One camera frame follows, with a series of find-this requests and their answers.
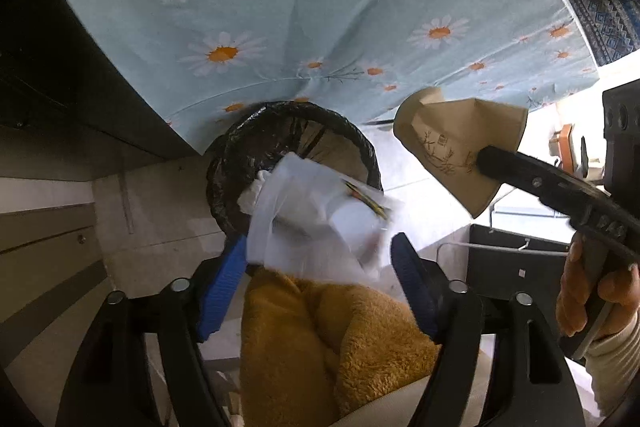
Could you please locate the black-lined red trash bin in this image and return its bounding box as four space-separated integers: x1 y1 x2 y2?
206 101 385 253

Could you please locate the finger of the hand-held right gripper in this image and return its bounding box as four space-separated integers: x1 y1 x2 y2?
475 145 610 220

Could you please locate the large white tissue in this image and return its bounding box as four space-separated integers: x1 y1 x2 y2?
237 171 273 214

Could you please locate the white plastic bag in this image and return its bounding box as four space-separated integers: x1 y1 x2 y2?
247 152 406 280

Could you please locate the dark cabinet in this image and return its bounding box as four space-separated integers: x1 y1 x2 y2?
0 0 201 182

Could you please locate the mustard yellow towel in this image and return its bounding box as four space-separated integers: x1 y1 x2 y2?
240 269 442 427

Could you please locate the person's right forearm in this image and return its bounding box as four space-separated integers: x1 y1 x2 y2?
582 312 640 418

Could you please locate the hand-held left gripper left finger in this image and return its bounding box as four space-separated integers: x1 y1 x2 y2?
55 234 249 427

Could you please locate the black box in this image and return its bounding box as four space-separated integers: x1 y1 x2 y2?
467 223 573 325

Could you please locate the person's right hand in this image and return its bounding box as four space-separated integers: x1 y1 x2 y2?
556 239 640 340

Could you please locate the blue daisy print tablecloth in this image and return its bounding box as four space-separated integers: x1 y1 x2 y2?
39 0 601 158

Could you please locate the crushed brown paper cup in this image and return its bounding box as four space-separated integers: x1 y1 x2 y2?
392 87 529 219

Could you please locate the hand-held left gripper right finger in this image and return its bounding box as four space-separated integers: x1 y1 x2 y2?
389 231 587 427

